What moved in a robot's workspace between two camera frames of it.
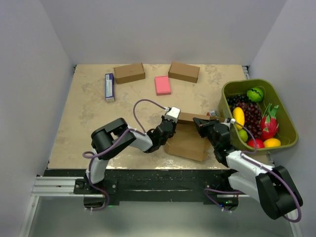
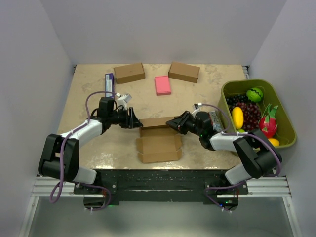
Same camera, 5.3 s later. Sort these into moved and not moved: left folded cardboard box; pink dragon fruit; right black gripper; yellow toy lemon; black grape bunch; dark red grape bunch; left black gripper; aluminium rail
Moved: right black gripper; left black gripper
Not moved: pink dragon fruit; aluminium rail; yellow toy lemon; left folded cardboard box; black grape bunch; dark red grape bunch
